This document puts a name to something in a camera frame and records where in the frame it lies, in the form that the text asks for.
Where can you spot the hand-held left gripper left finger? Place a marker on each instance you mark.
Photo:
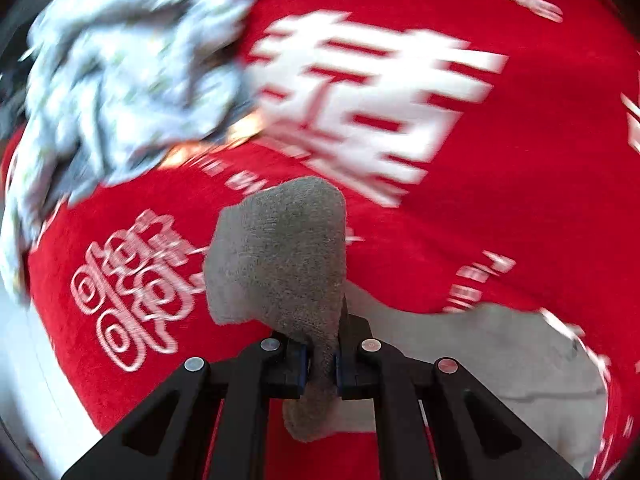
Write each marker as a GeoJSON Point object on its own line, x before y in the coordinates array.
{"type": "Point", "coordinates": [298, 365]}

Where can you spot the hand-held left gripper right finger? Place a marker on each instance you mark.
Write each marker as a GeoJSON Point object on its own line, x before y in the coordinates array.
{"type": "Point", "coordinates": [341, 367]}

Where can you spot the white patterned clothes pile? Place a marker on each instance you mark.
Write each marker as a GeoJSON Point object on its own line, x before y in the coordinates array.
{"type": "Point", "coordinates": [115, 75]}

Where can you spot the red printed blanket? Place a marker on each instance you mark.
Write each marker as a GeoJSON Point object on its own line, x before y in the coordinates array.
{"type": "Point", "coordinates": [475, 185]}

